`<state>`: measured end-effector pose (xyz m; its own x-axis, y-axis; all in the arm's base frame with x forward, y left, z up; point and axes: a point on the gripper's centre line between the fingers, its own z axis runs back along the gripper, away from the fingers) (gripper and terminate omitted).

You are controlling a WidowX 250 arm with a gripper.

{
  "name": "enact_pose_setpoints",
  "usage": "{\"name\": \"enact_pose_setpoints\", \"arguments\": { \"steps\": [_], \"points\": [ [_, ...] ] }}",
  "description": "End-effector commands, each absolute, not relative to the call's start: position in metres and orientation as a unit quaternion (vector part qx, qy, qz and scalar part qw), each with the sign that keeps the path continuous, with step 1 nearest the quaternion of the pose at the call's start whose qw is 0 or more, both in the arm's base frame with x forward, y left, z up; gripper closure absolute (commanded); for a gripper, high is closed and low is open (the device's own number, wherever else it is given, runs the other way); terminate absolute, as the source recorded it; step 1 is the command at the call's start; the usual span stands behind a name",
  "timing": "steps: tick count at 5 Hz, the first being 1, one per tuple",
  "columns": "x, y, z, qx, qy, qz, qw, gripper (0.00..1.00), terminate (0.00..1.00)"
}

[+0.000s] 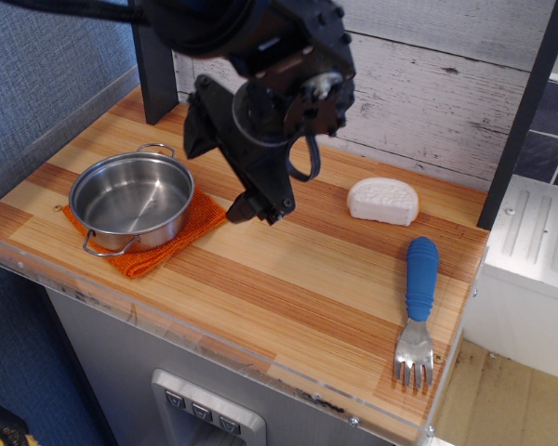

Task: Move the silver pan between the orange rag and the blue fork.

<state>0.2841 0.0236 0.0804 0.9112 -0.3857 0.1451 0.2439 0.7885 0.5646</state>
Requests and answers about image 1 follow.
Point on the right dark shelf post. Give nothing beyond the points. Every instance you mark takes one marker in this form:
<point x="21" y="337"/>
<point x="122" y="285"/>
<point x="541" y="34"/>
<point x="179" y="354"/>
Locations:
<point x="534" y="89"/>

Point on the grey cabinet button panel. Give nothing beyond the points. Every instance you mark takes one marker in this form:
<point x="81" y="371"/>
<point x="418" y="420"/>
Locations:
<point x="193" y="415"/>

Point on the blue handled metal fork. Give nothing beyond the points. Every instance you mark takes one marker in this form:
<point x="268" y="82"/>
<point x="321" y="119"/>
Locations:
<point x="413" y="357"/>

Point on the white toy cheese wedge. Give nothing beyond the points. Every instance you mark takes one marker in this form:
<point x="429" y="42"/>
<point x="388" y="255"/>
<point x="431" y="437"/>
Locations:
<point x="384" y="200"/>

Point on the clear acrylic edge guard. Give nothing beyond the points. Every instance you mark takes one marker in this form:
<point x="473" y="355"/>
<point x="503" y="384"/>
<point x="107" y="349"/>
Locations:
<point x="296" y="325"/>

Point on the yellow black object on floor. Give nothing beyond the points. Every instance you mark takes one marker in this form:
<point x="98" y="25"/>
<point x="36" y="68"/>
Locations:
<point x="13" y="436"/>

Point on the left dark shelf post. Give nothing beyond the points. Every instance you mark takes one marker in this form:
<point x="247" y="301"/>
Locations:
<point x="156" y="74"/>

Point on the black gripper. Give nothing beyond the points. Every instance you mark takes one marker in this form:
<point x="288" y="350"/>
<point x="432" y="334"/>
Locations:
<point x="247" y="131"/>

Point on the stainless steel pot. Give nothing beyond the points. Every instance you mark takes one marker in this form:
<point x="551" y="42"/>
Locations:
<point x="133" y="202"/>

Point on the white grooved side counter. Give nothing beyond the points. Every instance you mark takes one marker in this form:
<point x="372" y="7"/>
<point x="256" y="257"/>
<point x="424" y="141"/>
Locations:
<point x="514" y="307"/>

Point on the orange knitted towel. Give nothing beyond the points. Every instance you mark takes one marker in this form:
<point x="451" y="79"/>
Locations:
<point x="205" y="215"/>

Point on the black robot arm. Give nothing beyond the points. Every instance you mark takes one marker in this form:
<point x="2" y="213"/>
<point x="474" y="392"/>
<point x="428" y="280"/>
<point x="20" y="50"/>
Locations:
<point x="296" y="61"/>

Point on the dark shelf post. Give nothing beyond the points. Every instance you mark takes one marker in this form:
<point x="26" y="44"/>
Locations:
<point x="534" y="89"/>
<point x="156" y="74"/>

